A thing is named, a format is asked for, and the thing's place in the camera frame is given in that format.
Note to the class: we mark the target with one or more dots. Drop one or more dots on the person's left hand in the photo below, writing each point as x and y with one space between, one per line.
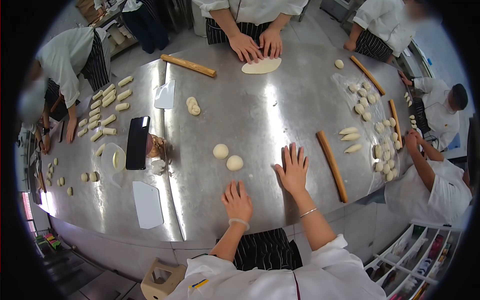
238 205

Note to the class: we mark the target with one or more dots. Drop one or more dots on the person's right hand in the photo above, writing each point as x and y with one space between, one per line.
294 176

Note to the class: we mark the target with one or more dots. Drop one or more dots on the person's right middle finger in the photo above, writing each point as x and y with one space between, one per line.
294 153

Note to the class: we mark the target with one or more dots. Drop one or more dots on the person's left little finger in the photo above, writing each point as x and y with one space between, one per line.
224 199

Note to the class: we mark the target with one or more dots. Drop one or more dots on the person's left middle finger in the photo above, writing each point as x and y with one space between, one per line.
234 187

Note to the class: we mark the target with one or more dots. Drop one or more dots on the person's right index finger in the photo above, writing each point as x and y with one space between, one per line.
287 155

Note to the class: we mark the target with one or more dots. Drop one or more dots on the person's left ring finger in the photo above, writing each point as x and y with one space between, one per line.
228 193

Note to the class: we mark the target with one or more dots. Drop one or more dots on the person's right ring finger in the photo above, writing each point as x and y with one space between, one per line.
300 155

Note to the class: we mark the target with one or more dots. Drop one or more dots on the person's right thumb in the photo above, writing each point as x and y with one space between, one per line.
280 171

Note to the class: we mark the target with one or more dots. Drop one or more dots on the person's left index finger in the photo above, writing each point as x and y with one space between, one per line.
242 188

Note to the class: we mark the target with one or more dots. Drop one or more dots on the person's right little finger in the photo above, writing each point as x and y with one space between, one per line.
306 164

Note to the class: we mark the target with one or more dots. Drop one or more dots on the person's left thumb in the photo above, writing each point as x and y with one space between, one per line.
250 202

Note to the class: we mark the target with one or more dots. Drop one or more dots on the round dough ball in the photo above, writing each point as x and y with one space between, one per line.
234 163
220 151

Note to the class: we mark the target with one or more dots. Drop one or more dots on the wooden rolling pin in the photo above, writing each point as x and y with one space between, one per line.
188 65
395 122
332 166
367 75

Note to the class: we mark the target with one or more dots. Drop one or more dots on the torn dough scrap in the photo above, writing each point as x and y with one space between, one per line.
158 167

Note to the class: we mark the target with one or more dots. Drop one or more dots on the person's body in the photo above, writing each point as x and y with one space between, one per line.
270 273

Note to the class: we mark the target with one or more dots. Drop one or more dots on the white plastic dough scraper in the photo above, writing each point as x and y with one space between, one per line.
147 204
165 95

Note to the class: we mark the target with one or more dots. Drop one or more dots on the pile of dough portions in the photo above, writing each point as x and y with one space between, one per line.
383 155

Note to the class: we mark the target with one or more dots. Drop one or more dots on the braided dough piece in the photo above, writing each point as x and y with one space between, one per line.
193 106

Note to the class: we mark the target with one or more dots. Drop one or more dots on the flat oval dough sheet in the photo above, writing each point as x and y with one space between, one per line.
261 66

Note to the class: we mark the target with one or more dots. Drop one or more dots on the small dough ball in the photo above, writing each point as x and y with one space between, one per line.
339 63

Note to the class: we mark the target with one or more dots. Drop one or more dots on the beige plastic stool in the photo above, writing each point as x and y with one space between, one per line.
162 280

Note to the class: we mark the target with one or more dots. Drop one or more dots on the black smartphone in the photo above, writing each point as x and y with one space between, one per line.
137 142

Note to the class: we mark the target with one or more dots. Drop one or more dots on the row of tiny dough pieces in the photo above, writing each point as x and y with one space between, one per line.
413 122

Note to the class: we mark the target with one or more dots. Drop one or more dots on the clear plastic cup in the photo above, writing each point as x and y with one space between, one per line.
113 159

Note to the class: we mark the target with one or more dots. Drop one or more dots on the group of small dough balls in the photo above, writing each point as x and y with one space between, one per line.
84 177

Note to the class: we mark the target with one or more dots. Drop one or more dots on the white rack with goods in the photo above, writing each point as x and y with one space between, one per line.
414 262

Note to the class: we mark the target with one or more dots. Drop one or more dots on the group of dough logs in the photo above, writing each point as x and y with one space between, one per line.
107 99

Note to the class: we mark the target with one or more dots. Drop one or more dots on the stack of coloured containers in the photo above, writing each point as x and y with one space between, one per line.
48 240

